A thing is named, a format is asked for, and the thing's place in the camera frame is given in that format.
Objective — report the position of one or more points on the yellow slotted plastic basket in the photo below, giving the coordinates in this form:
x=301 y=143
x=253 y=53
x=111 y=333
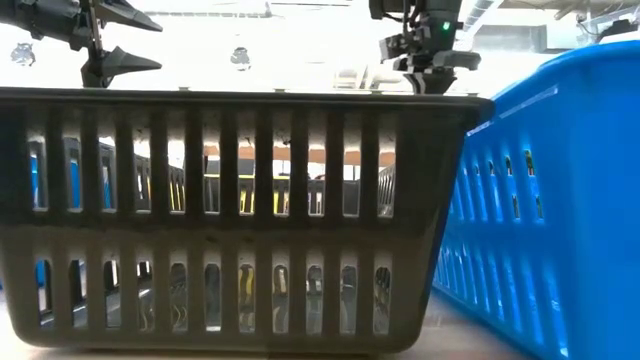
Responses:
x=243 y=200

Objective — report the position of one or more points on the black slotted plastic basket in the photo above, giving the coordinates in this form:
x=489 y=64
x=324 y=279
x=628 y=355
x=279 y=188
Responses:
x=250 y=227

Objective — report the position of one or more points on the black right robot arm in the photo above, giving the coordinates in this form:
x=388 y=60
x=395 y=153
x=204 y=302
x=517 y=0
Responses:
x=440 y=20

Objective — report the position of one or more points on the blue slotted plastic basket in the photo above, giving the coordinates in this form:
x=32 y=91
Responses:
x=575 y=200
x=74 y=185

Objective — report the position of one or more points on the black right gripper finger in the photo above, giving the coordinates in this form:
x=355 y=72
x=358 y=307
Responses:
x=415 y=82
x=440 y=82

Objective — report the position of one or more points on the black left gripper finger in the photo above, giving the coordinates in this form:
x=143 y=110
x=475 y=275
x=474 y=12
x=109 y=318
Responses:
x=125 y=62
x=125 y=15

